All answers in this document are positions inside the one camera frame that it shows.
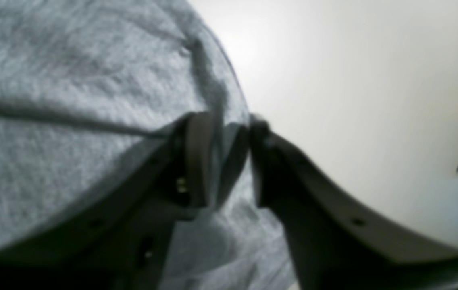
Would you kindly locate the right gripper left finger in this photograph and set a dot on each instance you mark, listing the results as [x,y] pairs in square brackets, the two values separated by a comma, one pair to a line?
[121,241]

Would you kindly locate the grey T-shirt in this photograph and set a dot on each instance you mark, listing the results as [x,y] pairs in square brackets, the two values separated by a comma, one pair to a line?
[88,90]

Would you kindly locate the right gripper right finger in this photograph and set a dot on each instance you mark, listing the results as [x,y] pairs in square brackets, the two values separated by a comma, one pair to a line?
[335,241]

